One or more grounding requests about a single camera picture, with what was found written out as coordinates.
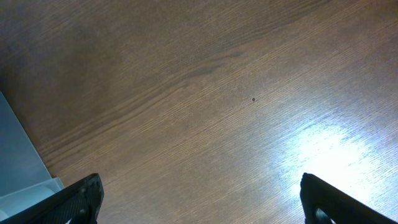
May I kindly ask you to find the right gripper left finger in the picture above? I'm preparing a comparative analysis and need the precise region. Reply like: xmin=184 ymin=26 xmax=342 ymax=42
xmin=1 ymin=173 xmax=104 ymax=224

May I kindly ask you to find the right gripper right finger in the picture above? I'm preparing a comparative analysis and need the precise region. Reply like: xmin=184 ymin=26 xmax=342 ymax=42
xmin=300 ymin=172 xmax=397 ymax=224

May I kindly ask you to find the clear plastic storage bin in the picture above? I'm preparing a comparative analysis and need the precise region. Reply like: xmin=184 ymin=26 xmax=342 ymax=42
xmin=1 ymin=95 xmax=64 ymax=221

